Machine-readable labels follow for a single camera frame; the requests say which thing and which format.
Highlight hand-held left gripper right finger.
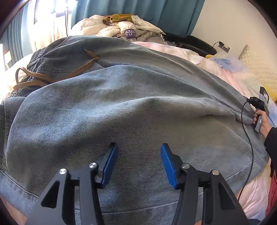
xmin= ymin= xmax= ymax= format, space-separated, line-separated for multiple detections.
xmin=160 ymin=143 xmax=249 ymax=225

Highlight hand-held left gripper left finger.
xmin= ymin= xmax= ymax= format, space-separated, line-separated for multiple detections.
xmin=25 ymin=142 xmax=119 ymax=225

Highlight blue denim jeans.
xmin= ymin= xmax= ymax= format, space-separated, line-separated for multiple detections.
xmin=0 ymin=36 xmax=270 ymax=225

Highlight person's right forearm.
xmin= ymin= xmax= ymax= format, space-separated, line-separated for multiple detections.
xmin=263 ymin=127 xmax=277 ymax=158

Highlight pile of beige clothes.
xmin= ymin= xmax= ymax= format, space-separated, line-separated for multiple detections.
xmin=71 ymin=15 xmax=166 ymax=40

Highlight person's right hand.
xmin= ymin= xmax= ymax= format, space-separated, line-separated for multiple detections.
xmin=253 ymin=109 xmax=272 ymax=138

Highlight yellow plush toy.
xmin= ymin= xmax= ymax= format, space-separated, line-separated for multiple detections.
xmin=205 ymin=54 xmax=277 ymax=102

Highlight cream quilted headboard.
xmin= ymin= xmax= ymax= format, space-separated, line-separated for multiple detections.
xmin=238 ymin=45 xmax=277 ymax=87

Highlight black leather armchair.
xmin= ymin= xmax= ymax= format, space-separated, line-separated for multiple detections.
xmin=163 ymin=32 xmax=217 ymax=56

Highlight pastel tie-dye duvet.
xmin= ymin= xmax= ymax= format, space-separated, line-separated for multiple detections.
xmin=0 ymin=41 xmax=277 ymax=225

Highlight blue curtain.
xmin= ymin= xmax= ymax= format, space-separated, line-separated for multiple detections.
xmin=70 ymin=0 xmax=205 ymax=37
xmin=3 ymin=9 xmax=25 ymax=66

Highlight grey garment with purple label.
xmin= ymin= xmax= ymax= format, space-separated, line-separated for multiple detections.
xmin=97 ymin=27 xmax=169 ymax=46

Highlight mustard yellow garment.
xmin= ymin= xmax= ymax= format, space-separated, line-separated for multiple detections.
xmin=102 ymin=13 xmax=135 ymax=25

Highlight bright window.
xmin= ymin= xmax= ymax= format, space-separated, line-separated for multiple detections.
xmin=19 ymin=0 xmax=75 ymax=24

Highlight black cable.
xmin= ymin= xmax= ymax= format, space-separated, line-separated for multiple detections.
xmin=238 ymin=100 xmax=255 ymax=200

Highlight wall socket with charger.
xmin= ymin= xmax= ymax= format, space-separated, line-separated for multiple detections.
xmin=212 ymin=41 xmax=230 ymax=52

